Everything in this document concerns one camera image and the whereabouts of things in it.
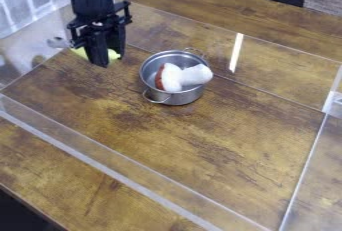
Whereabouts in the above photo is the clear acrylic barrier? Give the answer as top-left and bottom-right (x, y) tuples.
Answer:
(0, 92), (342, 231)

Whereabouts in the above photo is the white mushroom toy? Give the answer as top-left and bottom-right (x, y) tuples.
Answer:
(155, 63), (214, 92)

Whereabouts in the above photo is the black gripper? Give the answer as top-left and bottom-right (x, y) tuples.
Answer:
(67, 0), (132, 67)

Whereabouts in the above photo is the small metal pot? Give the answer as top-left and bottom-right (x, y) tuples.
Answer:
(139, 48), (214, 106)

